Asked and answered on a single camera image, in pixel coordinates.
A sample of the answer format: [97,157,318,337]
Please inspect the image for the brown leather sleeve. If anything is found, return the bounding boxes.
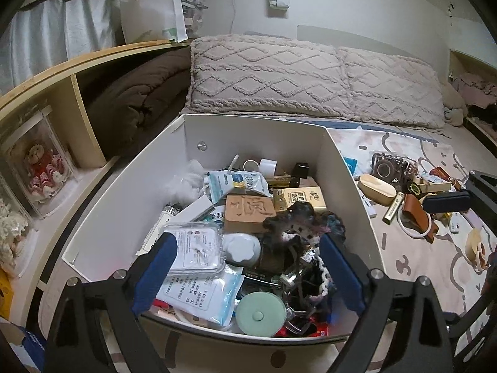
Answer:
[398,194,439,243]

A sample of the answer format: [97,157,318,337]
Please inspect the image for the white ring cable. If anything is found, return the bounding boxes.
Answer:
[396,209,434,238]

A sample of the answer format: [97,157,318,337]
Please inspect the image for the mint green tape measure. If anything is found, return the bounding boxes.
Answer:
[235,292,286,338]

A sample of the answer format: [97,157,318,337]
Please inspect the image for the carved wooden character block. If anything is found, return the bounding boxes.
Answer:
[223,195,276,234]

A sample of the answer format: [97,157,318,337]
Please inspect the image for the purple crochet piece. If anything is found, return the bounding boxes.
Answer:
[262,201,345,317]

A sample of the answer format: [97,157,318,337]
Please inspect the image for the long wooden strip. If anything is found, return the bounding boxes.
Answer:
[414,180,452,195]

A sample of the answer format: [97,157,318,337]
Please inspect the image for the red card packet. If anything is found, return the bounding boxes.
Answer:
[429,167,452,183]

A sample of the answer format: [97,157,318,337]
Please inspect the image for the black gold round tin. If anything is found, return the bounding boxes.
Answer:
[408,182,423,198]

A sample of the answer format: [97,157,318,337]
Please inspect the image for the oval wooden block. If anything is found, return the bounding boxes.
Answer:
[465,228,482,272]

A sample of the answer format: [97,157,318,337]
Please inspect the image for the white shoe box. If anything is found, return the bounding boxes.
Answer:
[62,115,384,346]

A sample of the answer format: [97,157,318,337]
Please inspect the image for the brass metal bar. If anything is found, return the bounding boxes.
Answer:
[382,191,405,225]

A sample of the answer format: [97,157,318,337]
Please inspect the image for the oval wooden box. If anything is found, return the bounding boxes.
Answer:
[357,173,397,206]

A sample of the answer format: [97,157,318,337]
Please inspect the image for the white usb stick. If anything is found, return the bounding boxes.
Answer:
[361,196,377,218]

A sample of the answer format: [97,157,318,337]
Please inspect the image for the beige plush cushion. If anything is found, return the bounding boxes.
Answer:
[441,82,467,127]

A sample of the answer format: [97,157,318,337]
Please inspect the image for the white plastic mask case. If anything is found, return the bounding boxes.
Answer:
[158,221,226,278]

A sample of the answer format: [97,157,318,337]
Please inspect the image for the blue foil packet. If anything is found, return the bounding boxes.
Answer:
[344,158,361,180]

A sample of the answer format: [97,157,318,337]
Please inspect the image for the white round jar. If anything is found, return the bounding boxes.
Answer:
[222,233,261,267]

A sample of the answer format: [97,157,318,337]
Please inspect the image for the cream plush doll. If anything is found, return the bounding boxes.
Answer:
[0,199,30,277]

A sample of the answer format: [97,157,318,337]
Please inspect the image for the right beige knitted pillow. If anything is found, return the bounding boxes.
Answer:
[337,47,445,129]

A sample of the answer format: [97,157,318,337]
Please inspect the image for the beige knitted pillow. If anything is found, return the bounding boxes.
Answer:
[337,47,445,129]
[185,35,353,118]

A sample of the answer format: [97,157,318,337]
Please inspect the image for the doll in red dress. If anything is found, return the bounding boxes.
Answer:
[25,143,67,202]

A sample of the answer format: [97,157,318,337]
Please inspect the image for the blue white mask packet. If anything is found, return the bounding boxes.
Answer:
[207,170,272,204]

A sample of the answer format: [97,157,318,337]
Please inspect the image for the yellow qr code box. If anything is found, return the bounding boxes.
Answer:
[273,186,328,212]

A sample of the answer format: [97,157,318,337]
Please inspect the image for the brown folded blanket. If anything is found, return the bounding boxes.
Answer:
[86,47,190,158]

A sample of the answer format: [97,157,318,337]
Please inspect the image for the wooden bedside shelf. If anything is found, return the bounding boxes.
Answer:
[1,40,189,326]

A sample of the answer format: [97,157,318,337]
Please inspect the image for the left beige knitted pillow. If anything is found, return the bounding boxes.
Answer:
[185,35,353,118]

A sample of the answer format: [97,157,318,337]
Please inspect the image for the grey curtain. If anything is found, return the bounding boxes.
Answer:
[1,0,124,94]

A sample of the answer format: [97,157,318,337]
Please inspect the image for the white paper shopping bag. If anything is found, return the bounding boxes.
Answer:
[120,0,188,44]

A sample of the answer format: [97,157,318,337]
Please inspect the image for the wall niche with clothes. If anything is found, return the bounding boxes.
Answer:
[448,51,496,156]

